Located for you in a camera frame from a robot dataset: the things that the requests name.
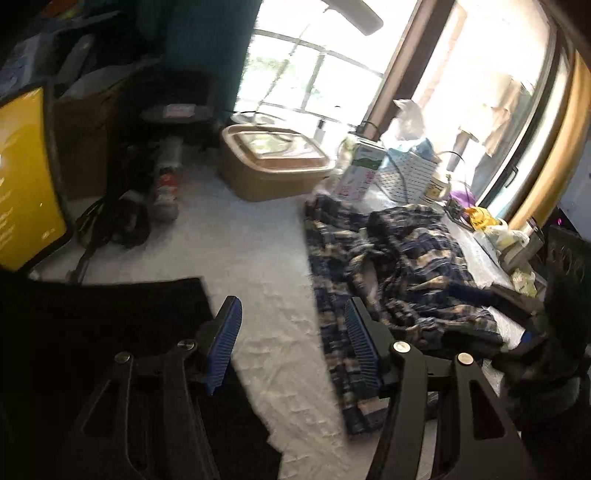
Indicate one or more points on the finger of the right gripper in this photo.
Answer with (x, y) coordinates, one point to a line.
(499, 297)

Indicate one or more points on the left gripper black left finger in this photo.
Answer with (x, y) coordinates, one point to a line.
(143, 421)

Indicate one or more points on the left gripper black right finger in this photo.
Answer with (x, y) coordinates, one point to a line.
(475, 437)

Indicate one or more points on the blue plaid pants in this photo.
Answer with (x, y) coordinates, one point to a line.
(413, 277)

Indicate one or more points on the yellow plastic bag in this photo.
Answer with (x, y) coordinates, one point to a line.
(480, 218)

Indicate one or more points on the black cloth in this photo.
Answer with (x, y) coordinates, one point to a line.
(58, 342)

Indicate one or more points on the purple cloth item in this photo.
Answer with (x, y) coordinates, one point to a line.
(464, 198)

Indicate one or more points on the white yellow mug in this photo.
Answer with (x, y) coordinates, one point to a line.
(438, 188)

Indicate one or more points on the white perforated basket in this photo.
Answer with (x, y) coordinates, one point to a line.
(404, 176)

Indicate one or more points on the green white carton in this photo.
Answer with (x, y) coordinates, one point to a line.
(359, 161)

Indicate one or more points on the white plastic bag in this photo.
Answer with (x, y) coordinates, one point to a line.
(409, 120)

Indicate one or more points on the yellow screen monitor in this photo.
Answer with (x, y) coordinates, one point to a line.
(35, 222)

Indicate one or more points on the spray can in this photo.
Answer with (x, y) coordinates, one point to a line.
(165, 187)

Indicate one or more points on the brown food container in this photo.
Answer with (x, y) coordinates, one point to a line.
(261, 163)

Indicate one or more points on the teal curtain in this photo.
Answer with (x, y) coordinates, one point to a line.
(212, 37)

